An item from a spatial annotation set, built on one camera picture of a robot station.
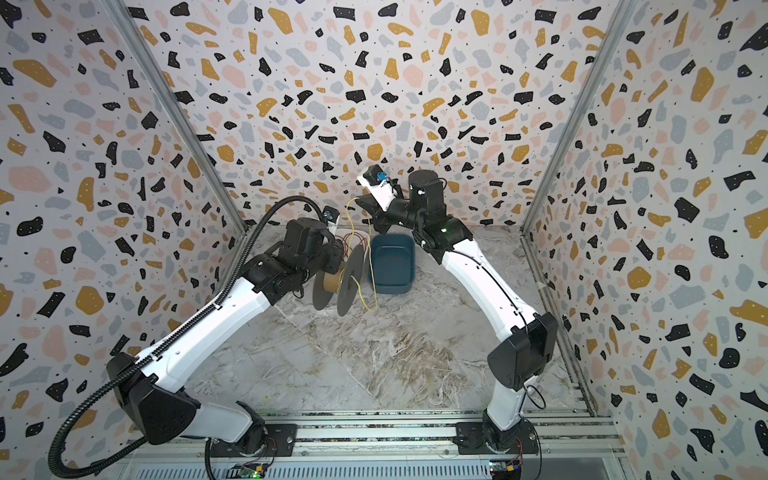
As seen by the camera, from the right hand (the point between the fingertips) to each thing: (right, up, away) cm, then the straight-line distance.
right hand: (355, 190), depth 67 cm
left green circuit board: (-26, -65, +3) cm, 70 cm away
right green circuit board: (+35, -66, +5) cm, 75 cm away
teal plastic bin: (+7, -18, +44) cm, 48 cm away
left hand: (-6, -10, +7) cm, 14 cm away
